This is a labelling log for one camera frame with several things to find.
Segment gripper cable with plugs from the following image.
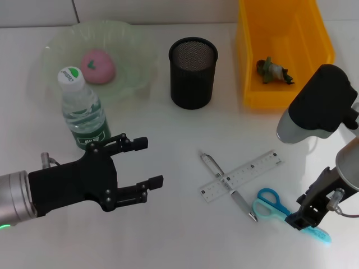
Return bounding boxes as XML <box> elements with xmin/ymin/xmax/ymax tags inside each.
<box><xmin>326</xmin><ymin>188</ymin><xmax>359</xmax><ymax>219</ymax></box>
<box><xmin>40</xmin><ymin>152</ymin><xmax>62</xmax><ymax>169</ymax></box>

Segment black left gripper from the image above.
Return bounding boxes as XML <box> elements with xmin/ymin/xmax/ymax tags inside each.
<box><xmin>27</xmin><ymin>133</ymin><xmax>164</xmax><ymax>219</ymax></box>

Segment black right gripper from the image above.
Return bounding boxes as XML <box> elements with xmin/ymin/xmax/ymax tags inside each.
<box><xmin>286</xmin><ymin>167</ymin><xmax>349</xmax><ymax>231</ymax></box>

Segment green label water bottle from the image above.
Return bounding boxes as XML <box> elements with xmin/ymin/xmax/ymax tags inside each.
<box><xmin>57</xmin><ymin>66</ymin><xmax>112</xmax><ymax>151</ymax></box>

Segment translucent green fruit plate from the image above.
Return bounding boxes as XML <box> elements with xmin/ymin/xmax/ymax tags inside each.
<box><xmin>40</xmin><ymin>20</ymin><xmax>158</xmax><ymax>104</ymax></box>

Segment black mesh pen holder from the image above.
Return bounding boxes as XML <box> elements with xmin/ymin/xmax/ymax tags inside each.
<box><xmin>168</xmin><ymin>37</ymin><xmax>219</xmax><ymax>110</ymax></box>

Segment clear plastic ruler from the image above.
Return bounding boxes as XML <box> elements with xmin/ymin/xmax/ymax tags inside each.
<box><xmin>199</xmin><ymin>150</ymin><xmax>284</xmax><ymax>202</ymax></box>

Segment small green toy figure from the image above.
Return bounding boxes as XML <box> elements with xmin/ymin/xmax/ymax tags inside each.
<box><xmin>256</xmin><ymin>55</ymin><xmax>296</xmax><ymax>85</ymax></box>

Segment left gripper cable with plugs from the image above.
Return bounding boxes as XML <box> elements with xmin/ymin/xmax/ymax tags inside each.
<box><xmin>40</xmin><ymin>152</ymin><xmax>62</xmax><ymax>169</ymax></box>

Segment right gripper cable with plugs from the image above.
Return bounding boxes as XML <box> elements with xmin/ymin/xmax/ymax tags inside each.
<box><xmin>326</xmin><ymin>188</ymin><xmax>359</xmax><ymax>219</ymax></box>

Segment blue cyan scissors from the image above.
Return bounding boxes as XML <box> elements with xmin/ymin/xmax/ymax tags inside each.
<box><xmin>251</xmin><ymin>188</ymin><xmax>332</xmax><ymax>249</ymax></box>

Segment silver ballpoint pen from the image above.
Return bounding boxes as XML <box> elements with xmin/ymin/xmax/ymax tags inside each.
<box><xmin>197</xmin><ymin>150</ymin><xmax>259</xmax><ymax>222</ymax></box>

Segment yellow plastic bin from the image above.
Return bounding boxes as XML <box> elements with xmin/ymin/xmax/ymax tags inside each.
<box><xmin>234</xmin><ymin>0</ymin><xmax>337</xmax><ymax>109</ymax></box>

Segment pink toy peach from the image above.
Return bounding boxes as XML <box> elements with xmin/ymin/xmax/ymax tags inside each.
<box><xmin>80</xmin><ymin>49</ymin><xmax>116</xmax><ymax>85</ymax></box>

